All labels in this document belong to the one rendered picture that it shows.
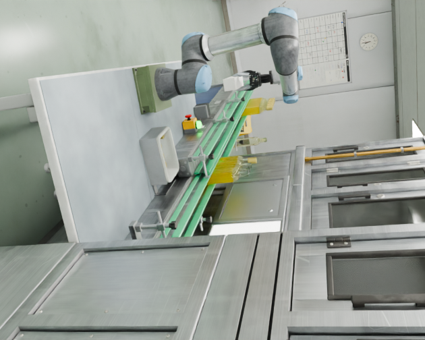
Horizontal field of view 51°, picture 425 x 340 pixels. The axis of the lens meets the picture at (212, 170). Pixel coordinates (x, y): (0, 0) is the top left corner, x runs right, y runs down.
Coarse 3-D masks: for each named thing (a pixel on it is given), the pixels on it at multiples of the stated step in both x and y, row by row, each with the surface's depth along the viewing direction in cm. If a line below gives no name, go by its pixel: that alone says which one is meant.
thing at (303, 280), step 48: (240, 240) 122; (288, 240) 117; (336, 240) 115; (384, 240) 112; (240, 288) 102; (288, 288) 99; (336, 288) 99; (384, 288) 96; (240, 336) 88; (288, 336) 89; (336, 336) 86; (384, 336) 84
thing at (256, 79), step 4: (252, 76) 228; (256, 76) 229; (260, 76) 226; (264, 76) 228; (268, 76) 225; (252, 80) 230; (256, 80) 229; (260, 80) 229; (264, 80) 229; (268, 80) 226; (272, 80) 228; (252, 84) 229; (256, 84) 228; (260, 84) 230
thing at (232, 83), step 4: (232, 76) 244; (224, 80) 226; (228, 80) 226; (232, 80) 225; (236, 80) 230; (240, 80) 241; (224, 84) 227; (228, 84) 226; (232, 84) 226; (236, 84) 229; (240, 84) 240; (224, 88) 228; (228, 88) 227; (232, 88) 227; (236, 88) 228
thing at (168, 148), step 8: (168, 128) 203; (160, 136) 192; (168, 136) 207; (160, 144) 192; (168, 144) 208; (160, 152) 193; (168, 152) 210; (168, 160) 211; (176, 160) 211; (168, 168) 212; (176, 168) 211; (168, 176) 197
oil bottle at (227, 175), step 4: (212, 172) 224; (216, 172) 223; (220, 172) 222; (224, 172) 221; (228, 172) 220; (232, 172) 220; (236, 172) 220; (212, 176) 223; (216, 176) 222; (220, 176) 222; (224, 176) 221; (228, 176) 221; (232, 176) 220; (236, 176) 220; (208, 180) 224; (212, 180) 224; (216, 180) 223; (220, 180) 223; (224, 180) 222; (228, 180) 222; (232, 180) 221; (236, 180) 221
